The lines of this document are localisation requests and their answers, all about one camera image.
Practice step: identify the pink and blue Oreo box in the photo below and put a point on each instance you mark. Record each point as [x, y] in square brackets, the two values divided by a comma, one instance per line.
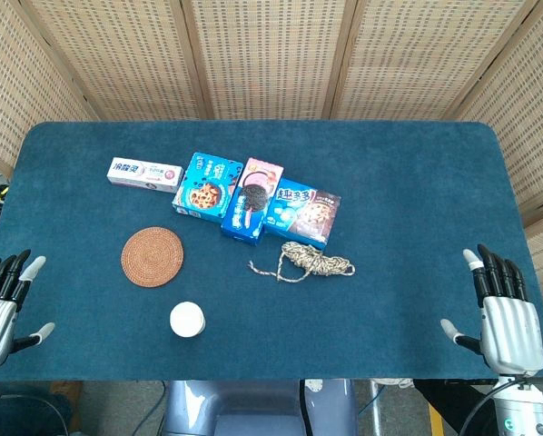
[249, 204]

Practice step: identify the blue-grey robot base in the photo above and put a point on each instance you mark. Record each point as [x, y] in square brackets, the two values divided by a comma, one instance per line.
[253, 409]

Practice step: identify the blue table cloth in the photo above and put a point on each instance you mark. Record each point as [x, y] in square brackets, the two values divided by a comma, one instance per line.
[271, 250]

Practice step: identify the white toothpaste box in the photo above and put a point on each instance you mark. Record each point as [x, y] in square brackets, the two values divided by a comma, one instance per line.
[144, 175]

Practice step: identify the woven bamboo folding screen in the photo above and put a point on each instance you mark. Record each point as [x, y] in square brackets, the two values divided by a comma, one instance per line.
[271, 59]

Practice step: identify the blue and brown cookie box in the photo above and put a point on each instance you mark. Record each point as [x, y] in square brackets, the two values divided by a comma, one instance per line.
[301, 211]

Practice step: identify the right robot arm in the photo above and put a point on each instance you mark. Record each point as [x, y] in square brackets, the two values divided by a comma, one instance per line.
[521, 404]

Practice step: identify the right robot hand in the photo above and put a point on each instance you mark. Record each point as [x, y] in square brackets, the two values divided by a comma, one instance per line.
[512, 327]

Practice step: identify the brown woven coaster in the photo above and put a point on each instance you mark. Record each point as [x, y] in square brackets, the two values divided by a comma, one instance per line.
[152, 256]

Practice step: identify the blue chocolate chip cookie box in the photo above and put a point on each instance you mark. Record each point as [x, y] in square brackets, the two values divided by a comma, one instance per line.
[205, 191]

